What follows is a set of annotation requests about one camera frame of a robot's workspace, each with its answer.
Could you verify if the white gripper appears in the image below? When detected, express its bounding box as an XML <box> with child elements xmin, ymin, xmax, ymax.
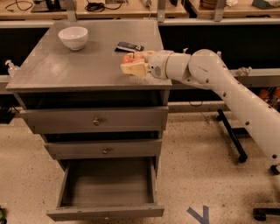
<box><xmin>121</xmin><ymin>50</ymin><xmax>191</xmax><ymax>81</ymax></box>

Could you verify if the red apple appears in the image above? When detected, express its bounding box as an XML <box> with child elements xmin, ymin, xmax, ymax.
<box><xmin>122</xmin><ymin>53</ymin><xmax>143</xmax><ymax>64</ymax></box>

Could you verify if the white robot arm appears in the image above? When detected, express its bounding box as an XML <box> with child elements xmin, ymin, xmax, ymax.
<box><xmin>121</xmin><ymin>49</ymin><xmax>280</xmax><ymax>165</ymax></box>

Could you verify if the grey wooden drawer cabinet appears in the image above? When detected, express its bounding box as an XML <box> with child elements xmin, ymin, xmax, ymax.
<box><xmin>5</xmin><ymin>18</ymin><xmax>173</xmax><ymax>165</ymax></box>

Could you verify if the grey middle drawer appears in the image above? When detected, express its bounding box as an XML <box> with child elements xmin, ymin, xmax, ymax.
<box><xmin>45</xmin><ymin>139</ymin><xmax>162</xmax><ymax>160</ymax></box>

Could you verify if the grey top drawer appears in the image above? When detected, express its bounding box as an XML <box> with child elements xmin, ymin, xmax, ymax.
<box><xmin>20</xmin><ymin>107</ymin><xmax>168</xmax><ymax>134</ymax></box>

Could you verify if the grey open bottom drawer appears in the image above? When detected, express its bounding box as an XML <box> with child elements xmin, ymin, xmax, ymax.
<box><xmin>46</xmin><ymin>157</ymin><xmax>165</xmax><ymax>221</ymax></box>

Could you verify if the dark snack wrapper packet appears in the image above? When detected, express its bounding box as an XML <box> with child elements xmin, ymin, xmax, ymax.
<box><xmin>115</xmin><ymin>42</ymin><xmax>144</xmax><ymax>53</ymax></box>

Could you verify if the white ceramic bowl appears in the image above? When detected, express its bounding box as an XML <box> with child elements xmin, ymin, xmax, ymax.
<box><xmin>58</xmin><ymin>26</ymin><xmax>88</xmax><ymax>51</ymax></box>

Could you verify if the crumpled clear plastic wrapper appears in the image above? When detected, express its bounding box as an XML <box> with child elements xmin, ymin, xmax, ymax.
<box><xmin>236</xmin><ymin>66</ymin><xmax>253</xmax><ymax>76</ymax></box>

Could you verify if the clear pump sanitizer bottle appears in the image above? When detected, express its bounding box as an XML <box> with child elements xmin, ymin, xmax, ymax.
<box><xmin>5</xmin><ymin>59</ymin><xmax>19</xmax><ymax>77</ymax></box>

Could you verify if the orange spray bottle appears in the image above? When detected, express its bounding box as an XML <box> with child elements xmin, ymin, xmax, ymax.
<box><xmin>258</xmin><ymin>89</ymin><xmax>269</xmax><ymax>102</ymax></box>
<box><xmin>269</xmin><ymin>87</ymin><xmax>280</xmax><ymax>109</ymax></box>

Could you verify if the black metal stand leg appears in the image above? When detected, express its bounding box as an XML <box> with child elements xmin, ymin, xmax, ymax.
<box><xmin>216</xmin><ymin>108</ymin><xmax>280</xmax><ymax>176</ymax></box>

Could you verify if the blue tape floor marker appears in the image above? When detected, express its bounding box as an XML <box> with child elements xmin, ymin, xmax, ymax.
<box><xmin>187</xmin><ymin>206</ymin><xmax>210</xmax><ymax>224</ymax></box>

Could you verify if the black cable on bench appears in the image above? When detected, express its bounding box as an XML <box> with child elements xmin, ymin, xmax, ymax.
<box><xmin>84</xmin><ymin>1</ymin><xmax>124</xmax><ymax>13</ymax></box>

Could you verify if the grey metal ledge rail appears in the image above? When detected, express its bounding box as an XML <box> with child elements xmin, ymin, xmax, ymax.
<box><xmin>173</xmin><ymin>68</ymin><xmax>280</xmax><ymax>91</ymax></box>

